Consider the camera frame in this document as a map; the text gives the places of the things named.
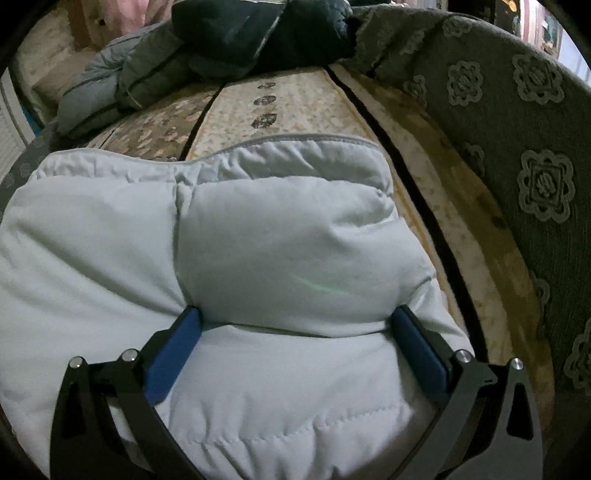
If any light blue puffy jacket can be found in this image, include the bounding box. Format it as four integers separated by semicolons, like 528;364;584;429
1;135;470;479

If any beige floral patterned blanket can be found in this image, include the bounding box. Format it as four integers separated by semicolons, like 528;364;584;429
90;67;555;427

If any grey blue folded quilt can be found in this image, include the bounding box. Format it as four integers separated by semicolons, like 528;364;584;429
57;20;190;139

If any cream stacked bedding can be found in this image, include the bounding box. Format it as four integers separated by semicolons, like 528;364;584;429
11;1;109;125

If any pink window curtain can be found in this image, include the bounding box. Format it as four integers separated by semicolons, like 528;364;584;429
100;0;174;37

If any dark navy striped quilt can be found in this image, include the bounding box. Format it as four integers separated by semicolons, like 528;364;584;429
171;1;355;81

